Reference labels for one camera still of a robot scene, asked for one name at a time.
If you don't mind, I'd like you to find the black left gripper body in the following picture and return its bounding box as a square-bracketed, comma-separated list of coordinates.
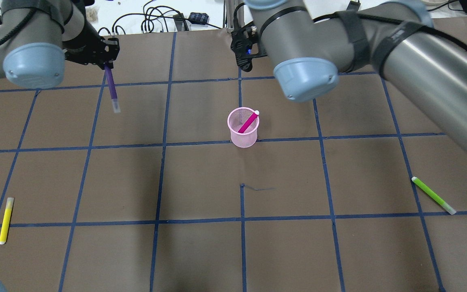
[65, 24, 120, 69]

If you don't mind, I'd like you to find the purple highlighter pen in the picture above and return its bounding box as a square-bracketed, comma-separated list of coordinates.
[104, 63, 121, 114]

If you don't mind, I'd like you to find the pink highlighter pen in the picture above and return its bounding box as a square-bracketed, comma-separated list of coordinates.
[238, 110, 260, 133]

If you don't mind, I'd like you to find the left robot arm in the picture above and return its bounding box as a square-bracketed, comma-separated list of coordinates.
[0, 0, 120, 89]

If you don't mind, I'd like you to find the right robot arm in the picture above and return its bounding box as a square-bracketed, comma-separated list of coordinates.
[244, 0, 467, 152]

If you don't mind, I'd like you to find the pink mesh cup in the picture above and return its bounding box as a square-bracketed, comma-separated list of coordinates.
[227, 107, 260, 148]

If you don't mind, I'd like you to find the yellow highlighter pen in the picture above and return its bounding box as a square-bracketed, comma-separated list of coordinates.
[0, 197, 15, 245]

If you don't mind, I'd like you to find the green highlighter pen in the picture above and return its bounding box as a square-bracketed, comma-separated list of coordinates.
[411, 177, 456, 215]

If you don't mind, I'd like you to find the aluminium frame post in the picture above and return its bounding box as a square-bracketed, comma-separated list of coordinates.
[223, 0, 244, 31]

